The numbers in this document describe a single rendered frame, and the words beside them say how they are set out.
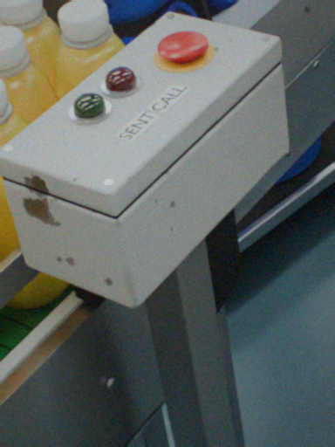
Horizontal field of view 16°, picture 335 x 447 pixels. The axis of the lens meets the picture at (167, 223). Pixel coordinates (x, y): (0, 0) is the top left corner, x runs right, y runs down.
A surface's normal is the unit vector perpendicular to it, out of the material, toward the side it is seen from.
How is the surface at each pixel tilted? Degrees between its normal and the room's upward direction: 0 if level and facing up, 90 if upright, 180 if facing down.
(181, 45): 0
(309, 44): 70
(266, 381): 0
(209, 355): 90
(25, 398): 90
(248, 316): 0
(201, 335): 90
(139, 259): 90
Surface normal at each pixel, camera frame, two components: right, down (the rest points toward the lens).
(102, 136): -0.14, -0.77
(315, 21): 0.71, 0.00
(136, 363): 0.81, 0.28
